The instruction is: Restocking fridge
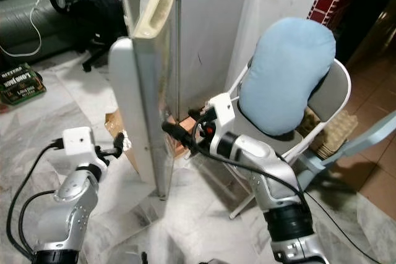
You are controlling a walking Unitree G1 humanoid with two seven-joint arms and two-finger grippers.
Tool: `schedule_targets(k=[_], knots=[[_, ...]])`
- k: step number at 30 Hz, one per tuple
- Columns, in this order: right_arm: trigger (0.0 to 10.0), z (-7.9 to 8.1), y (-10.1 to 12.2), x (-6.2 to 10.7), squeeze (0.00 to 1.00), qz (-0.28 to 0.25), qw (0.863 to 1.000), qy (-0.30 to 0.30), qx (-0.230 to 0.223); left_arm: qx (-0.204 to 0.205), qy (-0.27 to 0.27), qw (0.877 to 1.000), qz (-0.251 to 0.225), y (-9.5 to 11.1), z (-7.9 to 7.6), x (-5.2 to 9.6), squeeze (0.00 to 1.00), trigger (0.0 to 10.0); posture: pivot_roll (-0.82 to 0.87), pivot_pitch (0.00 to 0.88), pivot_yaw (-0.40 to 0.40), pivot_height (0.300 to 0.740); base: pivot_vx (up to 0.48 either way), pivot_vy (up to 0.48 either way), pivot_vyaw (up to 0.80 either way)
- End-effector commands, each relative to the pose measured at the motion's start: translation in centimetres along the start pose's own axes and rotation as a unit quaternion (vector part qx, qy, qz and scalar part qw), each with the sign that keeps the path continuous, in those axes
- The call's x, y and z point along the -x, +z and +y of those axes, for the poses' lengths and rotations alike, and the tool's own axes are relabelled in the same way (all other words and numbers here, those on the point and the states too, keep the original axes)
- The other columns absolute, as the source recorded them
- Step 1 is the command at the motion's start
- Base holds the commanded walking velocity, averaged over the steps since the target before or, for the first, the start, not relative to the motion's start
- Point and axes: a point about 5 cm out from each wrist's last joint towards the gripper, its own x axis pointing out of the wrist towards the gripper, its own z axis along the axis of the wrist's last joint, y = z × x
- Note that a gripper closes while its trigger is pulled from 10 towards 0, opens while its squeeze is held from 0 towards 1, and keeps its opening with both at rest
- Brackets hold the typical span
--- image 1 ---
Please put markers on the brown egg carton tray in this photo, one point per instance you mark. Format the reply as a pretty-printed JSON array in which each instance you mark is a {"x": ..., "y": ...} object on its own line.
[{"x": 337, "y": 134}]

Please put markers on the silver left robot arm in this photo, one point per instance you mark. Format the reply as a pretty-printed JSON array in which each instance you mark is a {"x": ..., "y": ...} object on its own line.
[{"x": 65, "y": 208}]

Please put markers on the black office chair with clothes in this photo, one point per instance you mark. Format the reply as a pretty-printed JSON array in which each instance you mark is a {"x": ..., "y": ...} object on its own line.
[{"x": 86, "y": 10}]

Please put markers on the green printed box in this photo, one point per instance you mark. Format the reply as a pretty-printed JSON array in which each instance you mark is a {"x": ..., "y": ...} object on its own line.
[{"x": 21, "y": 83}]

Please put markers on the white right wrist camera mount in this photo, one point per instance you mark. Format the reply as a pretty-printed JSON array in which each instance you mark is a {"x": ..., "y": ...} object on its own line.
[{"x": 223, "y": 110}]

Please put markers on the brown cardboard sheet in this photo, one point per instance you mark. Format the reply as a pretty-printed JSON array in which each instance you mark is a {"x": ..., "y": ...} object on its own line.
[{"x": 114, "y": 125}]

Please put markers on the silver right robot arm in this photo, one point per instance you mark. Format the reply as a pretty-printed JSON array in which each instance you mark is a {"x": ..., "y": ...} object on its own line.
[{"x": 278, "y": 183}]

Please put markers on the orange brick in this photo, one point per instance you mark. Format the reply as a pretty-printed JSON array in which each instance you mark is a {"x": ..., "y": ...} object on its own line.
[{"x": 177, "y": 145}]

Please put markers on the light blue cushion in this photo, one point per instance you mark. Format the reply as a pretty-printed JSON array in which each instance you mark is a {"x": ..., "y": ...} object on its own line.
[{"x": 284, "y": 72}]

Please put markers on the grey folding chair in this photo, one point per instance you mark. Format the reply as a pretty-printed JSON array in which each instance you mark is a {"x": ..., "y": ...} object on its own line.
[{"x": 337, "y": 91}]

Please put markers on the dark green sofa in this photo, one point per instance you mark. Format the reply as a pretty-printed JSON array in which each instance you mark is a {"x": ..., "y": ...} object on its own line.
[{"x": 15, "y": 17}]

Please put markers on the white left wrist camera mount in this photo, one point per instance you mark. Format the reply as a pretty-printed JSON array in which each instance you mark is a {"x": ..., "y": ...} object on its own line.
[{"x": 79, "y": 142}]

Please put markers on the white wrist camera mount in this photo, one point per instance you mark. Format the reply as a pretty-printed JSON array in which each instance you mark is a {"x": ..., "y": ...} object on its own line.
[
  {"x": 79, "y": 142},
  {"x": 223, "y": 110}
]

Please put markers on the white fridge door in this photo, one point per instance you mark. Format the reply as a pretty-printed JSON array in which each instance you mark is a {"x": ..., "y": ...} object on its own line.
[{"x": 136, "y": 91}]

